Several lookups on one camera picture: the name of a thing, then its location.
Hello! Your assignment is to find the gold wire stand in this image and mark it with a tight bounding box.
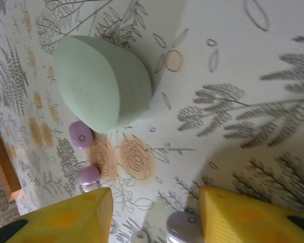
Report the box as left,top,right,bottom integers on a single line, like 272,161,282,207
0,111,23,203

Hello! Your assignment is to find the purple cup lower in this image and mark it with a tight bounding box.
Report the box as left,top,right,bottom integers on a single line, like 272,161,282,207
75,165,101,192

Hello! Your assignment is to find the purple cup near bowl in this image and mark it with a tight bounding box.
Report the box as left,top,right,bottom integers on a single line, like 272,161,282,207
68,120,94,150

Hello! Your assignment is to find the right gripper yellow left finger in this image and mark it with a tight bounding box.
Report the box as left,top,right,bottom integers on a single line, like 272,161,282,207
0,187,114,243

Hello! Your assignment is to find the mint green cup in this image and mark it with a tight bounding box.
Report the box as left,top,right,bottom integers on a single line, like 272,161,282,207
52,34,153,134

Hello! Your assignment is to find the lilac wireless earbud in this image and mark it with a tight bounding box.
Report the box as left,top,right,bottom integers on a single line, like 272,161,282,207
166,211,205,243

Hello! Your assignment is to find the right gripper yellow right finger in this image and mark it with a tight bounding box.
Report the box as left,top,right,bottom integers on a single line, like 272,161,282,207
198,186,304,243

